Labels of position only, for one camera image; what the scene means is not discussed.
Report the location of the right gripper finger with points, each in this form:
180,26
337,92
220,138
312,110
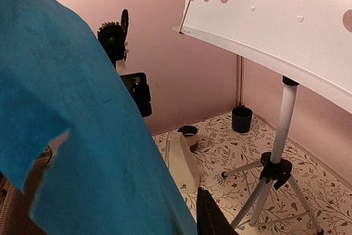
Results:
209,218

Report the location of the paper coffee cup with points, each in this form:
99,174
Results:
190,133

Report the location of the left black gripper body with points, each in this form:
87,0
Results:
137,85

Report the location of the white metronome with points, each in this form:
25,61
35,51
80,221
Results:
181,163

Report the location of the dark blue cup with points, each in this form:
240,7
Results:
241,119

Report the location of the light blue music stand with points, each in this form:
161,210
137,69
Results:
308,42

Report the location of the blue sheet music page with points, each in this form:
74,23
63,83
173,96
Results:
108,176

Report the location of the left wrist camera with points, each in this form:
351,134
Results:
112,37

